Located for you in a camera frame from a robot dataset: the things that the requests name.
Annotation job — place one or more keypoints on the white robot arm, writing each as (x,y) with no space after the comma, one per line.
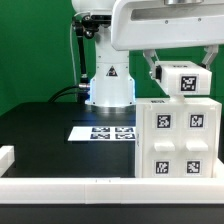
(111,86)

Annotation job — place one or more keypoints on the white left fence piece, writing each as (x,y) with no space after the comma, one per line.
(7,158)

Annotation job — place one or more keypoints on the white marker base plate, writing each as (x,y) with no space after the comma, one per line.
(102,133)

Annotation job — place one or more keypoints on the black camera on mount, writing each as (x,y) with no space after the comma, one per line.
(98,19)

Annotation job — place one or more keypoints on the white cabinet top block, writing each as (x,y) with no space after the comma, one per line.
(182,78)

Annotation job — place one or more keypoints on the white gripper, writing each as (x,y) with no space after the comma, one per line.
(153,24)

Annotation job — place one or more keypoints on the white cabinet body box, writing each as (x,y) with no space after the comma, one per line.
(180,103)

